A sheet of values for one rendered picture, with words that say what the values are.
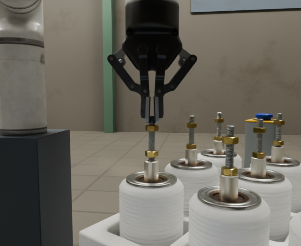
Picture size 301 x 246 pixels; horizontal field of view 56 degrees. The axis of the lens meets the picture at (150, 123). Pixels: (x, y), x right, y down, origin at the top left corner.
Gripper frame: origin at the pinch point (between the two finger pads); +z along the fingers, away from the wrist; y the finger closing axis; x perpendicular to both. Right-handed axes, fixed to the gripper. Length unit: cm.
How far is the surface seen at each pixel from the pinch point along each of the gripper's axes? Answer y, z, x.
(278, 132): -23.6, 4.8, -10.7
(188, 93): -39, -2, -238
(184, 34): -35, -59, -239
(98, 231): 7.8, 17.6, 1.6
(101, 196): 18, 36, -61
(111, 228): 6.1, 18.1, -0.1
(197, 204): -5.2, 10.8, 8.9
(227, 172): -8.9, 7.0, 8.2
